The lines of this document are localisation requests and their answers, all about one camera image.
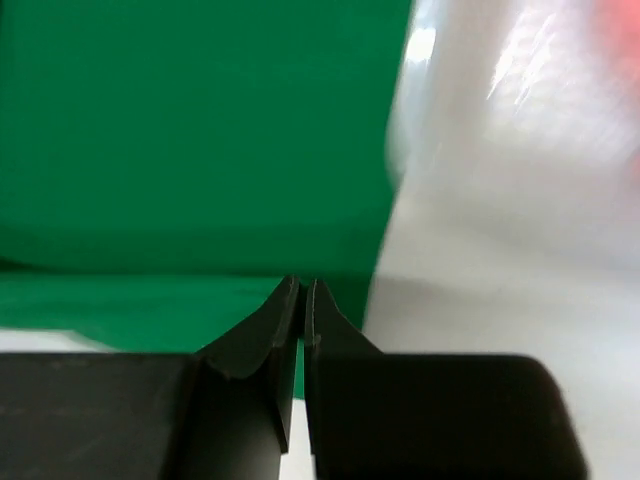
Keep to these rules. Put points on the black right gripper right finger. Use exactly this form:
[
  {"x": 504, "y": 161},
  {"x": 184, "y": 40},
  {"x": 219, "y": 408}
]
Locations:
[{"x": 377, "y": 415}]

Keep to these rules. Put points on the green t shirt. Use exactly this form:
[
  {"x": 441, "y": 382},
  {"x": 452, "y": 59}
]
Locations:
[{"x": 164, "y": 164}]

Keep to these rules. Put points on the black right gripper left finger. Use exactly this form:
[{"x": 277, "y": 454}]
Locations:
[{"x": 222, "y": 412}]

